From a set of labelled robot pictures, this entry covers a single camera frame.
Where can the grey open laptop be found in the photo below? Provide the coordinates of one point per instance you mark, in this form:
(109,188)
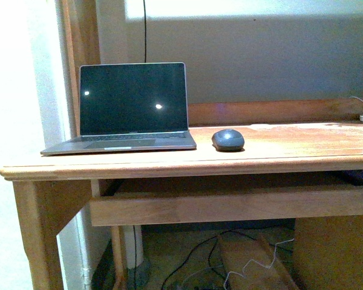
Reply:
(130,107)

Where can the wooden desk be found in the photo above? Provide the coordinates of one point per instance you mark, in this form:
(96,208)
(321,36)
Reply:
(282,74)

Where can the wooden keyboard tray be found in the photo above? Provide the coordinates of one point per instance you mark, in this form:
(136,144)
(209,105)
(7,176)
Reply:
(195,199)

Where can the dark grey computer mouse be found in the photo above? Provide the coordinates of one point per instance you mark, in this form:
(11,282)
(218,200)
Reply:
(228,140)

